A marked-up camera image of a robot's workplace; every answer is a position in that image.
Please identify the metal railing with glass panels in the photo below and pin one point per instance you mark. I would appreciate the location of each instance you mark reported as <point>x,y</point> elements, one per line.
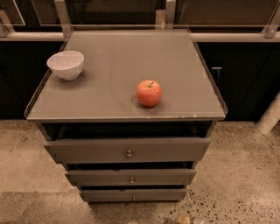
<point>206,20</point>

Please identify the grey bottom drawer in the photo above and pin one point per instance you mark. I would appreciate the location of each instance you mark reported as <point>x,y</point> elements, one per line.
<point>133,195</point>

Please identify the grey drawer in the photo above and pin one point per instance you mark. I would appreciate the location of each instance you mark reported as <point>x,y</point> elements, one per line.
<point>137,177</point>
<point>127,150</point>
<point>133,195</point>

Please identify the grey middle drawer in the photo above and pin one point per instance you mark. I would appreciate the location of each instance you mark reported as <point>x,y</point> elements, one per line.
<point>137,177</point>

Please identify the grey drawer cabinet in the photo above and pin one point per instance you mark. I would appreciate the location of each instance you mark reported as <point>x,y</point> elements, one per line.
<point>102,102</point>

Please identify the white pipe post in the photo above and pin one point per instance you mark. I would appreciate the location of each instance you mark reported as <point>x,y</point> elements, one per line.
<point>270,117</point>

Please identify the red apple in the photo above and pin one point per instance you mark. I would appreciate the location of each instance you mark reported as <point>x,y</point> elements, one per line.
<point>149,93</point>

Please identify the grey top drawer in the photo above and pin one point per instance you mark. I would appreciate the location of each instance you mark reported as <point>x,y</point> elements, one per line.
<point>127,150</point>

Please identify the dark background cabinet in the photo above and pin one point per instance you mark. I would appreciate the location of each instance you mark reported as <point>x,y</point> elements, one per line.
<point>247,75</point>

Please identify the white ceramic bowl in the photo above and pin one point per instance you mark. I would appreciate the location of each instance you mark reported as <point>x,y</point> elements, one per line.
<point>66,65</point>

